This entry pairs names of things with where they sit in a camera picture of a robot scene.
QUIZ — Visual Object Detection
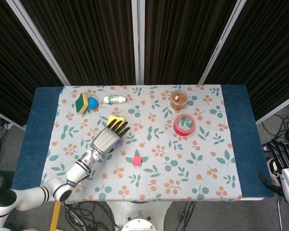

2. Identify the blue table cover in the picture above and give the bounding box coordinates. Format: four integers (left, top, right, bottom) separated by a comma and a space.
11, 84, 276, 202

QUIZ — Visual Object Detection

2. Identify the floral print tablecloth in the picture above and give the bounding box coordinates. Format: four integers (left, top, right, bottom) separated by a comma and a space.
37, 84, 243, 202

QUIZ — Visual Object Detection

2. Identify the red tape roll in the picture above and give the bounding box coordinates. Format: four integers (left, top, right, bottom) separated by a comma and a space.
173, 114, 197, 137

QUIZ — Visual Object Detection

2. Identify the blue ball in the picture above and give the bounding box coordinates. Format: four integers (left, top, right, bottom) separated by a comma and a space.
87, 97, 99, 110

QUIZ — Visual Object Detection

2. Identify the grey metal stand leg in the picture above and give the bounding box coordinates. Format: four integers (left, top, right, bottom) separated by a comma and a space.
276, 199, 284, 231

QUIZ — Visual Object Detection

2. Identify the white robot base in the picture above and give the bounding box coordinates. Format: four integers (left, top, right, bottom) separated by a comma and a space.
105, 201, 174, 231

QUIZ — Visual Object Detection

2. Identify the dark folding screen panel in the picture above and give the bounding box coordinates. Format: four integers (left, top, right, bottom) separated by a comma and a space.
198, 0, 289, 125
137, 0, 238, 85
20, 0, 138, 87
0, 0, 70, 132

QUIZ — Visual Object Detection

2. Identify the yellow foam block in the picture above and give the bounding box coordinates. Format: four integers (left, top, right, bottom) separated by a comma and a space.
106, 115, 126, 138

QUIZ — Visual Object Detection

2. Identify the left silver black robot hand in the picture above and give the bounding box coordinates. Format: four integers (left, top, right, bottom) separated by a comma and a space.
91, 119, 131, 154

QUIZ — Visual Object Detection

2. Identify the clear jar of rubber bands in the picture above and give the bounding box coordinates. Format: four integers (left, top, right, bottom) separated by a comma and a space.
170, 90, 188, 111

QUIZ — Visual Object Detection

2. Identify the yellow green sponge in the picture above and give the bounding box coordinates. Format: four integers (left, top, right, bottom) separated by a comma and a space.
75, 92, 89, 115

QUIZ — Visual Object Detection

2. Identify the white bottle with green label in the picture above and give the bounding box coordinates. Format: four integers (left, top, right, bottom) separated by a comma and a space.
103, 95, 128, 105

